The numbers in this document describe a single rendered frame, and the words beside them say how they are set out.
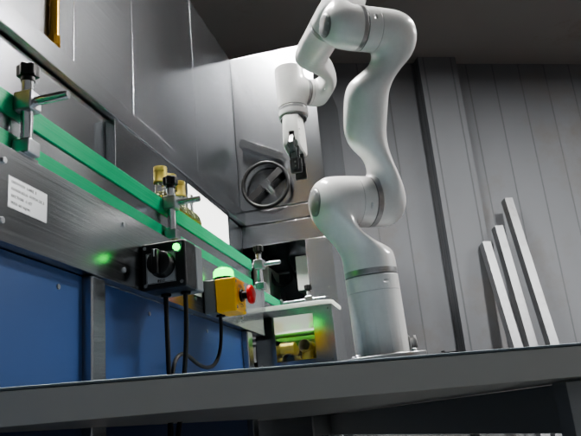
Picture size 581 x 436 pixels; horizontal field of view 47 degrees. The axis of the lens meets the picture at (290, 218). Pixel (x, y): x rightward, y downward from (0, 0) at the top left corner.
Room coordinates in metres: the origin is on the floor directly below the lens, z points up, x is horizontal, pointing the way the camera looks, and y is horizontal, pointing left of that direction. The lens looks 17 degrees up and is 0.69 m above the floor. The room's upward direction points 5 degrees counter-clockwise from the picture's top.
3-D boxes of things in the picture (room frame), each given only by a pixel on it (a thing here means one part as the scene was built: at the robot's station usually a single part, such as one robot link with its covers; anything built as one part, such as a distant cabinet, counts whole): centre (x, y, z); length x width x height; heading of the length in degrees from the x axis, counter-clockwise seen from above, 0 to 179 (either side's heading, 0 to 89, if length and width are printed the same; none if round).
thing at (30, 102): (0.78, 0.31, 1.11); 0.07 x 0.04 x 0.13; 77
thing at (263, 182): (2.65, 0.09, 1.66); 0.21 x 0.05 x 0.21; 77
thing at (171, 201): (1.23, 0.21, 1.11); 0.07 x 0.04 x 0.13; 77
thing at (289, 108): (1.73, -0.04, 1.53); 0.09 x 0.08 x 0.03; 167
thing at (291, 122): (1.73, -0.04, 1.47); 0.10 x 0.07 x 0.11; 167
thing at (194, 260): (1.12, 0.21, 0.96); 0.08 x 0.08 x 0.08; 77
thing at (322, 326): (1.92, 0.03, 0.92); 0.27 x 0.17 x 0.15; 77
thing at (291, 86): (1.73, -0.04, 1.61); 0.09 x 0.08 x 0.13; 113
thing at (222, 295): (1.39, 0.15, 0.96); 0.07 x 0.07 x 0.07; 77
